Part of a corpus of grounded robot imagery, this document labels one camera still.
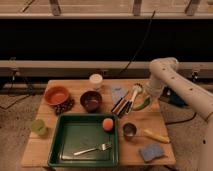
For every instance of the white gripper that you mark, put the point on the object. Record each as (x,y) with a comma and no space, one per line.
(152,100)

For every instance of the green pepper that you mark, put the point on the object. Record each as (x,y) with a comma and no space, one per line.
(146,103)

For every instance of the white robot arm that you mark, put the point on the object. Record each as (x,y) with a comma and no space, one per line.
(164,73)

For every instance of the small metal cup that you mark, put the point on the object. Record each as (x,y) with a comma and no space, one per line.
(129,130)

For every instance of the wooden table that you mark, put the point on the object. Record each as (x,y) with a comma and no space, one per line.
(38,147)

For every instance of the blue sponge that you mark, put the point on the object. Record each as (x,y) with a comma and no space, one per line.
(151,152)

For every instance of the orange ball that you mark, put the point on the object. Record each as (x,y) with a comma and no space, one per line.
(108,124)

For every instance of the white jar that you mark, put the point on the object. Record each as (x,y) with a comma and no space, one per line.
(96,81)

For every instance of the dark brown bowl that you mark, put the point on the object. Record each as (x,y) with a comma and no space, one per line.
(91,101)

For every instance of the silver fork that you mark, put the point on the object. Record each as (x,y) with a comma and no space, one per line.
(101,147)

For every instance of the bunch of dark grapes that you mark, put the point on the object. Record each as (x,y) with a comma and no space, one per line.
(64,107)

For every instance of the green plastic tray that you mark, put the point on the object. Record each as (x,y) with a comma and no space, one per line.
(78,132)

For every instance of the orange bowl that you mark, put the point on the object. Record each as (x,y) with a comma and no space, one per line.
(56,95)

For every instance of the green plastic cup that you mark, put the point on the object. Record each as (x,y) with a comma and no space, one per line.
(38,126)

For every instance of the orange handled tool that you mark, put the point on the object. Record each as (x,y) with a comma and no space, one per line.
(121,106)

